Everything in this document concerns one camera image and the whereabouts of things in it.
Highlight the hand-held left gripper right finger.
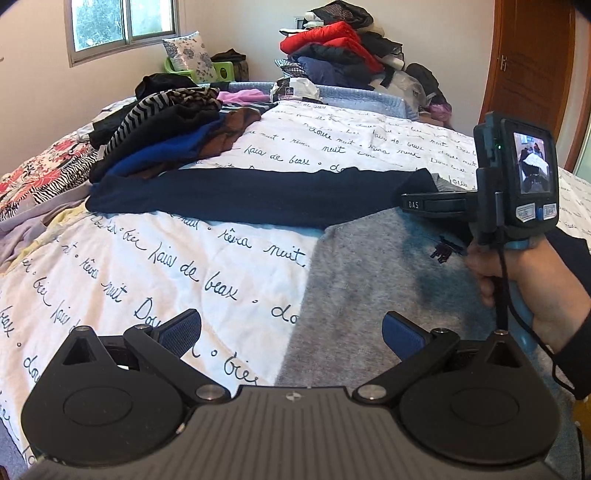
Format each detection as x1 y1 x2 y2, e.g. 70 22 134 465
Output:
353 311 523 408

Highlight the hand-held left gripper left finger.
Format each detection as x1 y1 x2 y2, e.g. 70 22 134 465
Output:
59 308 230 408

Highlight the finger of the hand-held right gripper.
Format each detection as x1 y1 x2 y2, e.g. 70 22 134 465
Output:
400 189 481 219

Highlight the grey and navy sweater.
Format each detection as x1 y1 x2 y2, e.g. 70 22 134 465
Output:
87 166 591 467

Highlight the person's right forearm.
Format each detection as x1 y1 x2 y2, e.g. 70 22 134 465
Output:
550 318 591 400

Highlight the person's right hand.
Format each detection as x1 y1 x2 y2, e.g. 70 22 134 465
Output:
464 234 591 355

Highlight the white script-printed bed cover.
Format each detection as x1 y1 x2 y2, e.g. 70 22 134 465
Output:
0 99 591 457

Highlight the wooden door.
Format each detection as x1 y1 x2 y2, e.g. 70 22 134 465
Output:
479 0 578 172

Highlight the clear plastic bag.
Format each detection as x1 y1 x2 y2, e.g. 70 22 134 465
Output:
369 68 428 116

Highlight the light blue knitted blanket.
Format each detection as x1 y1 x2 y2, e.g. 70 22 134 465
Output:
226 80 407 121

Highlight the white crumpled paper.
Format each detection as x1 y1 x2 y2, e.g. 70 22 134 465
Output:
294 78 321 100

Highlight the navy jacket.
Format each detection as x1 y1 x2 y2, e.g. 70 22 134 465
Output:
291 44 375 90

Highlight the blue garment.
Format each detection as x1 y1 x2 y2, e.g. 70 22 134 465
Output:
108 119 221 177

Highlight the lavender cloth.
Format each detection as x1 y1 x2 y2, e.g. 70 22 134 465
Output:
0 198 88 266

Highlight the red jacket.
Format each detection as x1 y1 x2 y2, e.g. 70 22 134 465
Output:
280 21 385 73

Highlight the black folded garment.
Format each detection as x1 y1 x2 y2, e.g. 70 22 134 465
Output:
89 104 222 183

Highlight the brown garment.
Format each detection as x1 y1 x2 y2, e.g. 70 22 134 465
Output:
129 108 262 178

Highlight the red floral zebra sheet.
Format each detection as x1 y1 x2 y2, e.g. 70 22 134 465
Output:
0 138 100 221

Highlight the black padded jacket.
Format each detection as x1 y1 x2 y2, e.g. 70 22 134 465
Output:
310 0 374 29

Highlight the pink garment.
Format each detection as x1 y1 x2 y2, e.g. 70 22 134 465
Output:
216 89 271 106

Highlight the black white striped garment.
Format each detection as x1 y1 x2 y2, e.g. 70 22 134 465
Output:
104 88 222 158

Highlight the black bunched garment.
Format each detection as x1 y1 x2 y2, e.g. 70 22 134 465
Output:
135 74 197 100

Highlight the dark brown bag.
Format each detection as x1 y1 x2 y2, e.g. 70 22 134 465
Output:
210 50 250 80

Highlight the green plastic chair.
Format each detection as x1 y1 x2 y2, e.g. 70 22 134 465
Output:
165 58 237 84

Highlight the floral pillow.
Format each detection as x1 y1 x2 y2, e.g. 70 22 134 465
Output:
161 31 217 84

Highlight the window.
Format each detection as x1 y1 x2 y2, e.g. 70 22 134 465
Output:
65 0 186 68

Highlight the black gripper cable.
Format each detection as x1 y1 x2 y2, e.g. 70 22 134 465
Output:
489 191 591 462

